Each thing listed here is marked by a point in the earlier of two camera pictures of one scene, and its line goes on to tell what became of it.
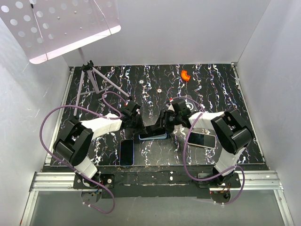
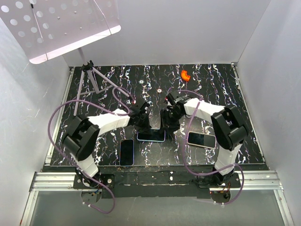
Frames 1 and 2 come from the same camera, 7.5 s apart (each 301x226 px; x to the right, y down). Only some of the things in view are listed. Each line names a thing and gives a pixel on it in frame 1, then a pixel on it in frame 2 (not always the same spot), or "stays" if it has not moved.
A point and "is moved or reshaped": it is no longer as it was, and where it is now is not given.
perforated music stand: (45, 29) stays
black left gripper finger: (134, 133) -> (144, 128)
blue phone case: (161, 137) is moved or reshaped
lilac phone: (152, 132) is moved or reshaped
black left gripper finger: (146, 131) -> (148, 127)
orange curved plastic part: (184, 75) stays
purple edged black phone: (126, 154) stays
